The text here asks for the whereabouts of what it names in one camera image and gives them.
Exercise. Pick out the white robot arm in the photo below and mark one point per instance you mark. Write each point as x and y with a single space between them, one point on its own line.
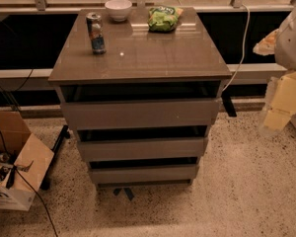
285 47

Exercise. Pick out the black stand leg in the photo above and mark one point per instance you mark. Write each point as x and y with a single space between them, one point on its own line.
228 105
63 134

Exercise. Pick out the grey bottom drawer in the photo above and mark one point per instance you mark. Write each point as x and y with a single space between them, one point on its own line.
145 174

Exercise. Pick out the white bowl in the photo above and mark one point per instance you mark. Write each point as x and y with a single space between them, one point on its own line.
118 10

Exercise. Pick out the grey drawer cabinet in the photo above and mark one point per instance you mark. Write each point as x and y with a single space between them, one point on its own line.
140 66

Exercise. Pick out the grey top drawer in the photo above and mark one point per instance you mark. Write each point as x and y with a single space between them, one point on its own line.
81 116

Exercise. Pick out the black stand leg left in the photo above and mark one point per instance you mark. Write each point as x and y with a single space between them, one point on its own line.
63 134

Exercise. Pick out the grey drawer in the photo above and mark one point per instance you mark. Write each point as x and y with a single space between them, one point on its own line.
81 116
142 149
145 174

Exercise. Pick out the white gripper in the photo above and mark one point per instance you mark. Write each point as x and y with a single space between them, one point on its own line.
292 46

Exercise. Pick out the open cardboard box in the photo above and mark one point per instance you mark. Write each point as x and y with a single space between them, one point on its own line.
29 154

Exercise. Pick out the green chip bag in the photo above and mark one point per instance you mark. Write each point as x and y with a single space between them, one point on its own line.
164 18

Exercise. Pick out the black stand leg right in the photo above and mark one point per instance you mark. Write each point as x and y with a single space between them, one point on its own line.
228 105

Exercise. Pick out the blue drink can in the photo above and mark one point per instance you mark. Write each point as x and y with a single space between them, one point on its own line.
95 31

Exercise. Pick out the grey middle drawer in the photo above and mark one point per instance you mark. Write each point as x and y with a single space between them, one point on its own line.
142 149

